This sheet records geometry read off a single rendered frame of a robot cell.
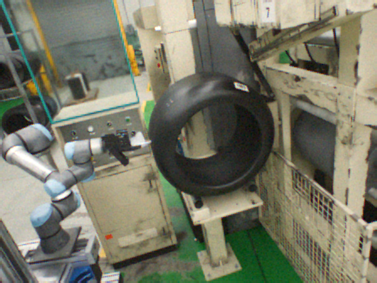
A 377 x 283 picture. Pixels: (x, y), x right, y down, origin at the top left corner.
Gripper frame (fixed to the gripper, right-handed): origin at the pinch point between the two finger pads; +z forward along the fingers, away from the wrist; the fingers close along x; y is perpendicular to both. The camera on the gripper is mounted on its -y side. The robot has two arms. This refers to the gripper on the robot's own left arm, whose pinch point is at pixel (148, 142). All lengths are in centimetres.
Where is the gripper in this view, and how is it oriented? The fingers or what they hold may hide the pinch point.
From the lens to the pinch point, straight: 128.7
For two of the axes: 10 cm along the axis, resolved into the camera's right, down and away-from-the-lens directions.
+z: 9.7, -1.6, 1.8
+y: -0.7, -9.2, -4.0
